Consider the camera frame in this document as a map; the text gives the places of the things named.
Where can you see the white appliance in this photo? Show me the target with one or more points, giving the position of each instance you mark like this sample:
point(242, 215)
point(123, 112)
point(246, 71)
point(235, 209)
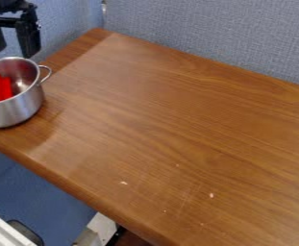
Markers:
point(11, 237)

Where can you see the white table leg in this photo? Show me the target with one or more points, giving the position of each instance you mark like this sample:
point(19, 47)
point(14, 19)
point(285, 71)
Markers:
point(98, 231)

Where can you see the metal pot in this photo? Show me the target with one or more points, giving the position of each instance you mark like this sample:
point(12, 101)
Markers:
point(27, 77)

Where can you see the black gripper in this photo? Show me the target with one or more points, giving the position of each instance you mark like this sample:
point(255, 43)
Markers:
point(18, 13)

